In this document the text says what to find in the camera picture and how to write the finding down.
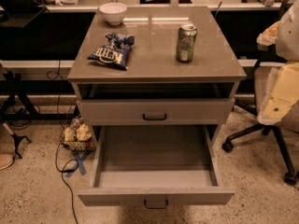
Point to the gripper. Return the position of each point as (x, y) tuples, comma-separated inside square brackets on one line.
[(289, 38)]

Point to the white ceramic bowl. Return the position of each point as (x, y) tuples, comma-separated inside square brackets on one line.
[(113, 13)]

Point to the green soda can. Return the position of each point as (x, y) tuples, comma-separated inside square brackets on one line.
[(187, 34)]

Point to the blue tape cross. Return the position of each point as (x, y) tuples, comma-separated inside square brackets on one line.
[(80, 157)]

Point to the black office chair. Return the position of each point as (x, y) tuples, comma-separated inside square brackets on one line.
[(290, 122)]

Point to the black lower drawer handle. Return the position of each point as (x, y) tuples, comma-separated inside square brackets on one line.
[(155, 205)]

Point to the black drawer handle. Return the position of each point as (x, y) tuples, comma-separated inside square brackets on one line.
[(154, 117), (155, 205)]

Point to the blue chip bag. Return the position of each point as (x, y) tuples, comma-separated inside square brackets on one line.
[(115, 52)]

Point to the black upper drawer handle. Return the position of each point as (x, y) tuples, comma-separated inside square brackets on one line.
[(154, 117)]

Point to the closed grey upper drawer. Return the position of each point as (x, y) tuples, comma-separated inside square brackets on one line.
[(179, 111)]

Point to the open grey bottom drawer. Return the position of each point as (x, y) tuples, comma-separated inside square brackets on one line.
[(137, 163)]

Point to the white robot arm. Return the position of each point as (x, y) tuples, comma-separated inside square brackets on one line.
[(284, 34)]

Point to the grey drawer cabinet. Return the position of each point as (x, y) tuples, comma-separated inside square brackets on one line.
[(153, 72)]

